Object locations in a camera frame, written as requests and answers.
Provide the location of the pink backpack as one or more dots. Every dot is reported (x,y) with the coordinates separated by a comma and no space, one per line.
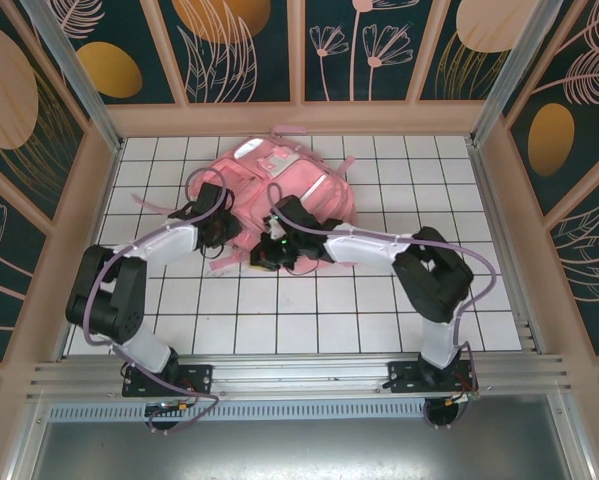
(289,175)

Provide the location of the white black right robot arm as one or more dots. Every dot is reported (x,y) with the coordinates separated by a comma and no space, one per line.
(434,280)

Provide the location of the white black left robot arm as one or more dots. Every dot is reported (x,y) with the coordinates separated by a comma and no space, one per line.
(114,300)

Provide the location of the dark panel pink flowers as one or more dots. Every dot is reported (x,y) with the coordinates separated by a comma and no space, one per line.
(359,75)

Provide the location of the grey metal sheet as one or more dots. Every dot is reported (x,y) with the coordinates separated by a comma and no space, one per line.
(299,450)

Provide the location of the dark panel orange circle leaves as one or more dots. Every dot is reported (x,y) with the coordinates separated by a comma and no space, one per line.
(219,30)

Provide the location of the dark panel large pink circle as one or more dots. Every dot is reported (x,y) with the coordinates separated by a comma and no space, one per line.
(4,85)

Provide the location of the dark panel feather orange oval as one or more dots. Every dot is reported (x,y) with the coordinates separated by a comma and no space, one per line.
(551,135)

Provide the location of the dark panel pink leaf lines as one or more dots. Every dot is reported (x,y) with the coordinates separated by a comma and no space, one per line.
(589,260)

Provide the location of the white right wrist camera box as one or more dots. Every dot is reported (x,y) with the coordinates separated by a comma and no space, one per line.
(275,228)

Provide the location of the aluminium front rail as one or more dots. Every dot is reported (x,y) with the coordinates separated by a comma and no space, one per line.
(299,372)

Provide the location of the aluminium corner post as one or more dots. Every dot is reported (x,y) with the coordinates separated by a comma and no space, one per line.
(509,65)
(79,85)

